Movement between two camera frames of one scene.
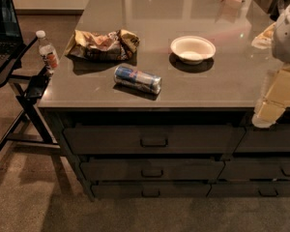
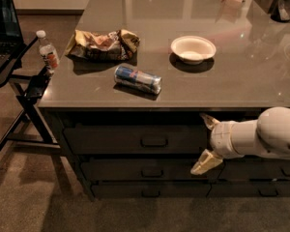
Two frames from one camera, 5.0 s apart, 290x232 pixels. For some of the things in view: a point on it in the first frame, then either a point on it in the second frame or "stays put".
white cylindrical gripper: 287,38 to 221,139
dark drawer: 154,139 stays put
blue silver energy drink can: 141,80 stays put
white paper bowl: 192,49 stays put
